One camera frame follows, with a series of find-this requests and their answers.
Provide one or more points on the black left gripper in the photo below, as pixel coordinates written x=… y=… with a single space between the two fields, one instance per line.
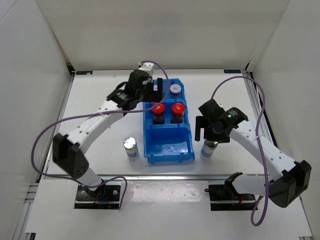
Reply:
x=153 y=97

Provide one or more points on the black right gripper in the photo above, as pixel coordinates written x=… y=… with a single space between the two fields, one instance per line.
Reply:
x=200 y=123

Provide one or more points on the red-lid chili sauce jar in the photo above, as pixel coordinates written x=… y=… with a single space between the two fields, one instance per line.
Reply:
x=158 y=113

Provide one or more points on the blue-label white seasoning bottle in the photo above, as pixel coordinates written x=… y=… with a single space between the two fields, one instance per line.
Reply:
x=131 y=148

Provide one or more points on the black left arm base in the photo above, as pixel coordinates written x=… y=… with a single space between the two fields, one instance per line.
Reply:
x=106 y=197

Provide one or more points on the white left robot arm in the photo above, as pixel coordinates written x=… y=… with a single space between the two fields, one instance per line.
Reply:
x=68 y=151

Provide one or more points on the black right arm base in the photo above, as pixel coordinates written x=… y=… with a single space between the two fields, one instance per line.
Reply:
x=222 y=199

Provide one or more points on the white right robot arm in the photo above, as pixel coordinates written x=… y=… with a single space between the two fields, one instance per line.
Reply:
x=287 y=178

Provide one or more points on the blue three-compartment plastic bin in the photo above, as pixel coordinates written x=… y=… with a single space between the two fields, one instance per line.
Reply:
x=168 y=142

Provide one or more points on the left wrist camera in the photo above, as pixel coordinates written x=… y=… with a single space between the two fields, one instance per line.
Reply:
x=147 y=67

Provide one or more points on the aluminium table edge rail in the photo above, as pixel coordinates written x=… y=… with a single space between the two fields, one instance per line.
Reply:
x=165 y=177

